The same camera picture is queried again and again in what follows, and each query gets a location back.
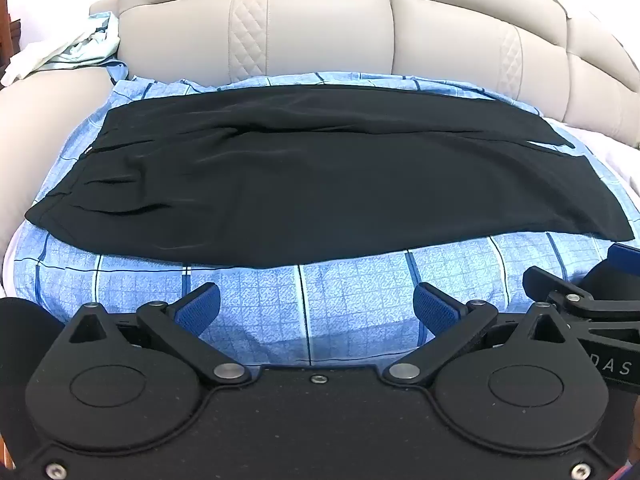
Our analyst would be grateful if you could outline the brown wooden cabinet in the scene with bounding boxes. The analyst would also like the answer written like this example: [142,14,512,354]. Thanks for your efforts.
[0,9,22,63]

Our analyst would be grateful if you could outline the white cloth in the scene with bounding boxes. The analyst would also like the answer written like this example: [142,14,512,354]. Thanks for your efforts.
[0,35,68,87]

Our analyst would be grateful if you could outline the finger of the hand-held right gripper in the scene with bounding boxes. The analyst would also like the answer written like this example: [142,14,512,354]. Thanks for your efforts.
[607,242,640,267]
[522,266,597,312]

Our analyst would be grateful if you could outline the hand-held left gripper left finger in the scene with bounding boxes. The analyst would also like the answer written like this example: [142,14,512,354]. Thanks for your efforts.
[63,282,253,387]

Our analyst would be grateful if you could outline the beige padded headboard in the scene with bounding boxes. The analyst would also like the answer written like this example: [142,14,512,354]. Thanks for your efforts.
[0,0,640,273]

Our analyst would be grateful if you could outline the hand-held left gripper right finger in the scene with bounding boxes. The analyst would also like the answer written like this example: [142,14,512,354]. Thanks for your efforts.
[382,282,577,387]

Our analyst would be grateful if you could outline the blue checked blanket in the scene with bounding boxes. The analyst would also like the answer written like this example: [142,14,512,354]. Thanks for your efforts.
[4,10,640,366]

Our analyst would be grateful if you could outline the pale green cloth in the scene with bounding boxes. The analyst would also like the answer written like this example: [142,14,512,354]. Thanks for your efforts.
[40,14,122,75]

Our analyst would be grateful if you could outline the black pants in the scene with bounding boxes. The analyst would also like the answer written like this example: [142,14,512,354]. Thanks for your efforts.
[24,85,637,268]

